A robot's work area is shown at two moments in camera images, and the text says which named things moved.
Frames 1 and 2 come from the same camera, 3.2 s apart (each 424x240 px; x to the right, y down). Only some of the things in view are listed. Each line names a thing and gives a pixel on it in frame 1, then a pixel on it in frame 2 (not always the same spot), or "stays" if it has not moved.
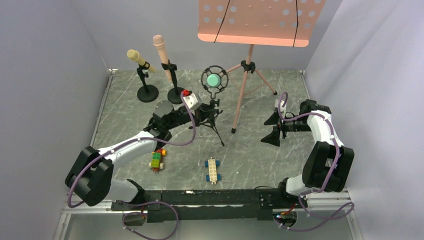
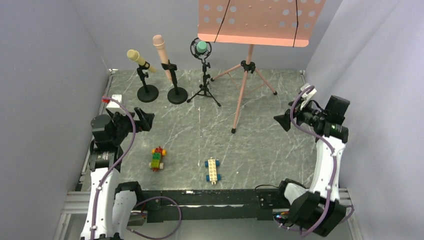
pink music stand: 283,23 stays
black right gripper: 282,128 → 294,117
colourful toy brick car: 156,157 stays
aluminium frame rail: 99,207 stays
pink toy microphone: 158,42 stays
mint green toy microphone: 213,80 → 201,46
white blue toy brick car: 212,164 stays
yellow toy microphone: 134,55 stays
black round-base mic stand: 174,95 stays
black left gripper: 205,110 → 131,120
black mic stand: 146,93 stays
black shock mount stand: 214,79 → 204,86
